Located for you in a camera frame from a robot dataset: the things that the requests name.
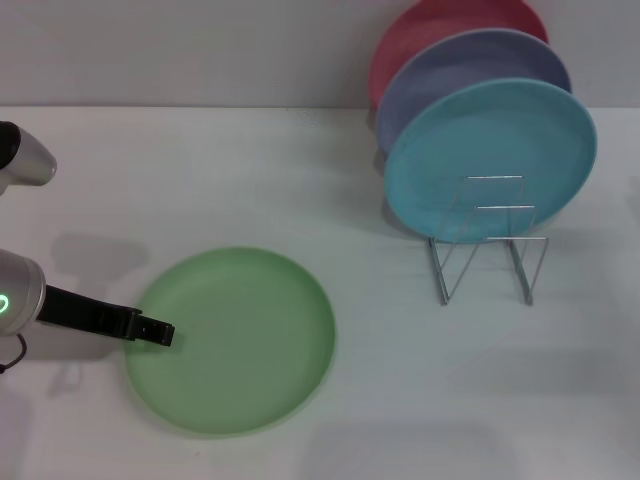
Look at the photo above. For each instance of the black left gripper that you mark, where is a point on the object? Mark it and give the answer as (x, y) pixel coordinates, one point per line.
(85, 312)

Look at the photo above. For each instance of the green plastic plate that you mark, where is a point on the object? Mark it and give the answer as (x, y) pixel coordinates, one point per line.
(240, 350)

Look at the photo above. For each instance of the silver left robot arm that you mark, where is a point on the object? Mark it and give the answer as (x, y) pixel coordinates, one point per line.
(20, 290)

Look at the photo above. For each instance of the light blue plastic plate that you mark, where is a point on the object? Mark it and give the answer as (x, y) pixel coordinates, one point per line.
(500, 135)

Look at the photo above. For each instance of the purple plastic plate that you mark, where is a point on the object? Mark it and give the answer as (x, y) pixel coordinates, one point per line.
(475, 65)

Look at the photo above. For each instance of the pink plastic plate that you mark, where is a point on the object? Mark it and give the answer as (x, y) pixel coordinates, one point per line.
(440, 20)

